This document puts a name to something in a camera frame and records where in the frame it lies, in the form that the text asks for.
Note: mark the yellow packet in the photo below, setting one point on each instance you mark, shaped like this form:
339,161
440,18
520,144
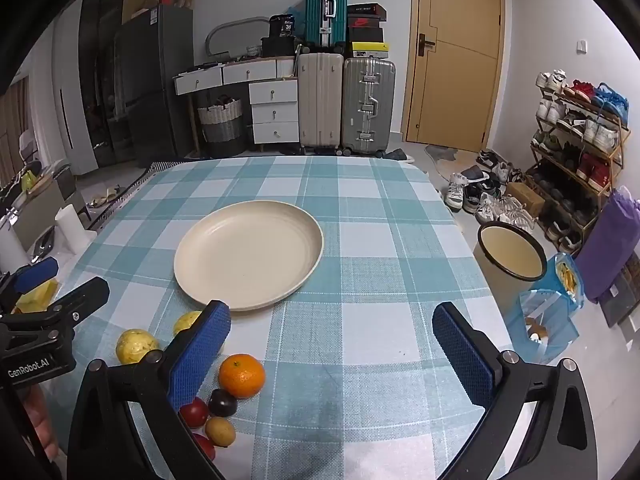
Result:
37,300

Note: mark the yellow-green guava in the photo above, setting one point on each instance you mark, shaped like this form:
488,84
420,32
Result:
135,346
186,321

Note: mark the orange mandarin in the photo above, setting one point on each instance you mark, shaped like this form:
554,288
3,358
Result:
241,376

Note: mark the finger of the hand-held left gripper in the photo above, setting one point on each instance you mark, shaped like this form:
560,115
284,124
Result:
37,272
82,297

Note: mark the tan slippers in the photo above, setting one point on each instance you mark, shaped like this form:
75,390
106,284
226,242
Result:
105,196

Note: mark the white paper towel roll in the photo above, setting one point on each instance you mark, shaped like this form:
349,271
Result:
11,250
70,230

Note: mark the dark grey fridge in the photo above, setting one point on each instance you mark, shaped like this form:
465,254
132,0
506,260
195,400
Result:
150,85

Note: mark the white and grey woven basket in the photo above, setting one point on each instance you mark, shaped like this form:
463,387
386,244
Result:
220,125

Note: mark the yellow and white shoe box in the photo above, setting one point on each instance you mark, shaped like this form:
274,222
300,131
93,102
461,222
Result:
369,50

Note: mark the person's left hand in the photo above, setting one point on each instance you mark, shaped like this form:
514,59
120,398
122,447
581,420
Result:
42,425

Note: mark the silver suitcase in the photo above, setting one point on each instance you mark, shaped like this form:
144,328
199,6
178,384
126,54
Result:
367,105

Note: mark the yellow wooden door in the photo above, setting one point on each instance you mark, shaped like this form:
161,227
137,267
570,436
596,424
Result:
460,85

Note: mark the wooden shoe rack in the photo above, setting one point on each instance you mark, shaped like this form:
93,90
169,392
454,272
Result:
617,160

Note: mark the cream bin with black rim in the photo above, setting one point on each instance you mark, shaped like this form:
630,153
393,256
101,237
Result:
510,255

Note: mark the red and black shoe box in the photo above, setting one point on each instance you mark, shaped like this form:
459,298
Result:
365,22

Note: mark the teal checked tablecloth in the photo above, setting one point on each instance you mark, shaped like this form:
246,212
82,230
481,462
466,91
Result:
375,260

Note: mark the dark patterned mat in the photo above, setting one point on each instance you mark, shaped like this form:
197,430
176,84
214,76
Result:
620,300

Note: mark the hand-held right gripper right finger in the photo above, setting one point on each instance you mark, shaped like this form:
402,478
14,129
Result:
465,355

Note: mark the white wall switch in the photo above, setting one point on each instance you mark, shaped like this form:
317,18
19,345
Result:
581,46

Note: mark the dark wardrobe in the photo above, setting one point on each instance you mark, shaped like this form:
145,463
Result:
100,85

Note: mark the golden kiwi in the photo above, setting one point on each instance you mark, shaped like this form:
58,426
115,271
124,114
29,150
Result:
220,431

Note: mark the black printed bag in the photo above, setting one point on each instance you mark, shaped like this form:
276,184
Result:
282,26

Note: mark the plain black shoe box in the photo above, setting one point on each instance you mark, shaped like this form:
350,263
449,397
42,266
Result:
366,35

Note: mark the assorted shoes row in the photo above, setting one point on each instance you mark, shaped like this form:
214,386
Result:
590,130

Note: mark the grey floor mat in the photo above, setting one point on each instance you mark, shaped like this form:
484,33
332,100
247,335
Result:
450,157

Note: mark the beige suitcase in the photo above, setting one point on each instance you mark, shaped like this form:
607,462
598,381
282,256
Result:
320,105

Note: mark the dark purple plum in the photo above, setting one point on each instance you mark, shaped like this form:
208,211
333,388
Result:
222,402

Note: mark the cream round plate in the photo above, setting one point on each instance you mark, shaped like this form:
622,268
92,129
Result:
250,255

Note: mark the teal suitcase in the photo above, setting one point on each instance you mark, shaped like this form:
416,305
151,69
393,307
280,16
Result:
316,10

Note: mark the brown cardboard box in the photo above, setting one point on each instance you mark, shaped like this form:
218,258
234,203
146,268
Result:
527,199

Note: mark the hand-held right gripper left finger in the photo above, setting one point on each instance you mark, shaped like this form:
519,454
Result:
200,350

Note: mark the pile of sneakers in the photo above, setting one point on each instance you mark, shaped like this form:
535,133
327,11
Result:
482,192

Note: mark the purple bag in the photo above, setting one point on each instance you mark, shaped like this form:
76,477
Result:
612,250

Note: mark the white drawer dresser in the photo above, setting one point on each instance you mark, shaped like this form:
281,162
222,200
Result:
272,110

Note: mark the dark slippers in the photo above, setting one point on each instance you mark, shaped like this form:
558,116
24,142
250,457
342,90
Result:
397,155

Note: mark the blue plastic bag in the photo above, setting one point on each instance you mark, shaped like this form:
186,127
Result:
547,320

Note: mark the grey oval frame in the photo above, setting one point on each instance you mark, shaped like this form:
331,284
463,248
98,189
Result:
235,22

